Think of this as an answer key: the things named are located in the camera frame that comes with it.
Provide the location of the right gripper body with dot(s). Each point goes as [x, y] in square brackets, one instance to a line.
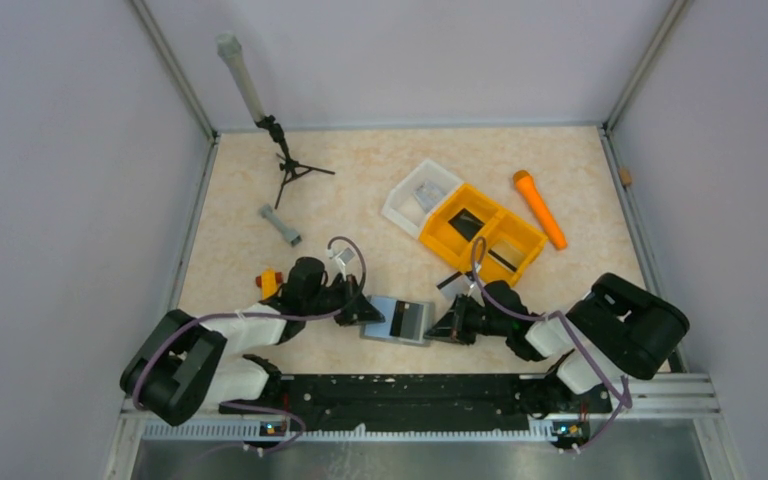
[480, 322]

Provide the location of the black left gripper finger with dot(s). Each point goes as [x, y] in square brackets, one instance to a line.
[364, 311]
[346, 318]

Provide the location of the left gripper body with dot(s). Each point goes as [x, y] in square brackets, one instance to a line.
[342, 294]

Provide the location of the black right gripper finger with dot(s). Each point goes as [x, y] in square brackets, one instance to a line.
[447, 334]
[454, 318]

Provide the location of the grey leather card holder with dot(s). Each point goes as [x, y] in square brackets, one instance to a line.
[423, 316]

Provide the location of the black card from holder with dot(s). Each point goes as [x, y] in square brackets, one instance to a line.
[402, 323]

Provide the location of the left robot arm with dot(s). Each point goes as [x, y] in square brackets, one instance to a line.
[188, 363]

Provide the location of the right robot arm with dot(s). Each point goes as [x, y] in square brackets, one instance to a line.
[616, 329]

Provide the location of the grey card on table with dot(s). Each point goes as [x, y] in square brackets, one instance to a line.
[456, 284]

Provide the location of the black card in yellow bin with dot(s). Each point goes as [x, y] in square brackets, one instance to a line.
[466, 224]

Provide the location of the yellow toy brick car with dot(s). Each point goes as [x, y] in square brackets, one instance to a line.
[269, 282]

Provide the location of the grey plastic bolt tool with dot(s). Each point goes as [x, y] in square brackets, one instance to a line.
[289, 234]

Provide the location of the yellow plastic bin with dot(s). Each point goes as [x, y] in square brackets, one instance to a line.
[500, 223]

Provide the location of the white plastic bin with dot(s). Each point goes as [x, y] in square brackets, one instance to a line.
[411, 202]

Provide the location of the black mini tripod with tube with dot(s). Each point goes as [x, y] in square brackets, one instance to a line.
[229, 50]

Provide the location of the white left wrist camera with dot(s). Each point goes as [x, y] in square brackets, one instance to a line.
[342, 258]

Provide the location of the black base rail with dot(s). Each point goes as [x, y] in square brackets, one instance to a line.
[429, 402]

